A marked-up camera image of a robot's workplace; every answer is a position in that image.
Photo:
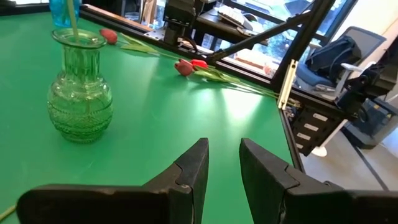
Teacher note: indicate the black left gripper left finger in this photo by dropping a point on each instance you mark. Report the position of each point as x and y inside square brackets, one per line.
[124, 205]

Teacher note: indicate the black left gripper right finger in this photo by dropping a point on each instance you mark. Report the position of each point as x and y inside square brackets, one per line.
[280, 199]

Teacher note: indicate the green glass vase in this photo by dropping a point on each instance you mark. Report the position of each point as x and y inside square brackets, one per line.
[79, 87]

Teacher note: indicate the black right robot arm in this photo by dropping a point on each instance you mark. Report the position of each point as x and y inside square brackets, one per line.
[178, 15]

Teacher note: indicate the blue glass vase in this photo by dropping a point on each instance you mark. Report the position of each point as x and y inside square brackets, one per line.
[60, 14]

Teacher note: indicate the black box with white labels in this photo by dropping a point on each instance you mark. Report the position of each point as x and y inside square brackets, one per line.
[314, 130]

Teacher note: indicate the green table mat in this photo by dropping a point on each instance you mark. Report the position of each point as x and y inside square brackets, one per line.
[155, 109]

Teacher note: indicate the dark grey storage bin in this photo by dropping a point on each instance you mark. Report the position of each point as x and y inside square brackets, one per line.
[371, 124]

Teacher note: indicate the dark blue backpack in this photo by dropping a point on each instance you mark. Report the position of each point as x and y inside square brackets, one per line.
[334, 56]

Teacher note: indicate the bright red tulip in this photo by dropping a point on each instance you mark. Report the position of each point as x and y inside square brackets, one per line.
[199, 63]

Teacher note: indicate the silver mounting plate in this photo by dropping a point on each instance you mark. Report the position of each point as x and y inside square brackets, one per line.
[155, 32]

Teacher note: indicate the grey office chair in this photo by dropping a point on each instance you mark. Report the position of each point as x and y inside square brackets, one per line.
[367, 40]

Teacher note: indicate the black desk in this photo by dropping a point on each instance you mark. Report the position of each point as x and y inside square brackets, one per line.
[217, 26]

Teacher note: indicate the computer keyboard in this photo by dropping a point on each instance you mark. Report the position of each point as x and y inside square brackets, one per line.
[231, 14]

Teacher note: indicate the black equipment mount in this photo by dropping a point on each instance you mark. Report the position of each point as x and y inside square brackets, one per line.
[367, 84]

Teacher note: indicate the black metal table frame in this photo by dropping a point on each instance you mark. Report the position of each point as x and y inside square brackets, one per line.
[261, 31]

